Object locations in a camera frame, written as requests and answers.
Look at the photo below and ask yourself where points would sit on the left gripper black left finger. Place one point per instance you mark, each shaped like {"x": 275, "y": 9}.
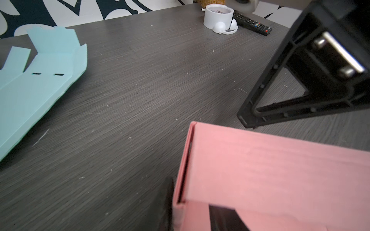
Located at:
{"x": 159, "y": 216}

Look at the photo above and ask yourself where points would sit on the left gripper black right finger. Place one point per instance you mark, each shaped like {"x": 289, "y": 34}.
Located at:
{"x": 224, "y": 219}

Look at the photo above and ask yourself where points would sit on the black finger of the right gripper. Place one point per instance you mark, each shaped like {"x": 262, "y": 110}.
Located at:
{"x": 322, "y": 67}

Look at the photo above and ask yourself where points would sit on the pink paper box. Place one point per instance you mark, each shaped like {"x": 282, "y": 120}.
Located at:
{"x": 273, "y": 183}

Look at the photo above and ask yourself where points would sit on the light blue flat paper box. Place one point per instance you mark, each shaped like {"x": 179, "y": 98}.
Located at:
{"x": 29, "y": 92}

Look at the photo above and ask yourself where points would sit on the black remote control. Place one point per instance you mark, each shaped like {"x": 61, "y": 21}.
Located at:
{"x": 250, "y": 24}

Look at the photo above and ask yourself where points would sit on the white alarm clock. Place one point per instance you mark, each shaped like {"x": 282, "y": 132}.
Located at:
{"x": 219, "y": 19}

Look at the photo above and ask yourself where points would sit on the brown teddy bear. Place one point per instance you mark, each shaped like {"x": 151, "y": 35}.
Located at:
{"x": 205, "y": 3}

